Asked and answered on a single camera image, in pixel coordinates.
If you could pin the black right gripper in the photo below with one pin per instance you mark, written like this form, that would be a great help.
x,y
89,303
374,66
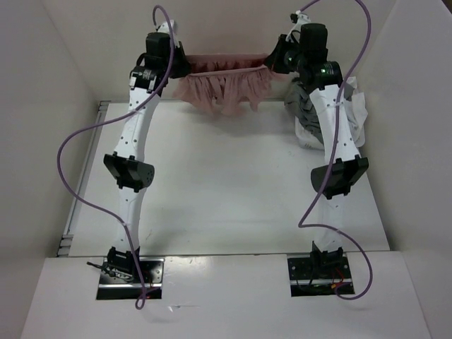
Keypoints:
x,y
274,61

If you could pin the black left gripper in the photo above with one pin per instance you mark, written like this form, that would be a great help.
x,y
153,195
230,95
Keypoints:
x,y
184,68

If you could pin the pink pleated skirt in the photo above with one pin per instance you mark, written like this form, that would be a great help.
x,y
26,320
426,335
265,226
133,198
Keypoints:
x,y
219,83

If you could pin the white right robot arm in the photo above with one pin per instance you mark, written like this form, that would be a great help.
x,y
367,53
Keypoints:
x,y
344,165

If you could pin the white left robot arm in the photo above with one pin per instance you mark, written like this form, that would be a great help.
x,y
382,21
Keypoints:
x,y
127,162

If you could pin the grey crumpled skirt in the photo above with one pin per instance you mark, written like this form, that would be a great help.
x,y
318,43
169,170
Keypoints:
x,y
298,103

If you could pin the white crumpled skirt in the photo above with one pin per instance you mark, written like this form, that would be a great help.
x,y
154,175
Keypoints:
x,y
356,115

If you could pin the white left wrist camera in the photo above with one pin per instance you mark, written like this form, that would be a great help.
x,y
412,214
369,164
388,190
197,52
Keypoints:
x,y
168,27

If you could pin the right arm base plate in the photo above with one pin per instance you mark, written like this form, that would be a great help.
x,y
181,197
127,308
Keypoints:
x,y
307,282

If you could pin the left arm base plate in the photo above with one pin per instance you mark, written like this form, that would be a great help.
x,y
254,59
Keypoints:
x,y
115,285

